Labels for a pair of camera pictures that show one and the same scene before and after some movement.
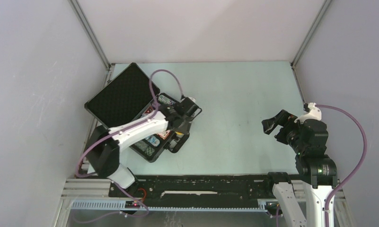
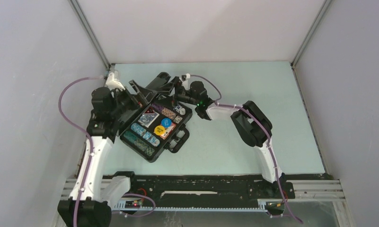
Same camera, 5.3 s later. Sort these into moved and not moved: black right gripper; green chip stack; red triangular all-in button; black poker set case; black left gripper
Moved: black left gripper; black poker set case; black right gripper
Not moved: green chip stack; red triangular all-in button
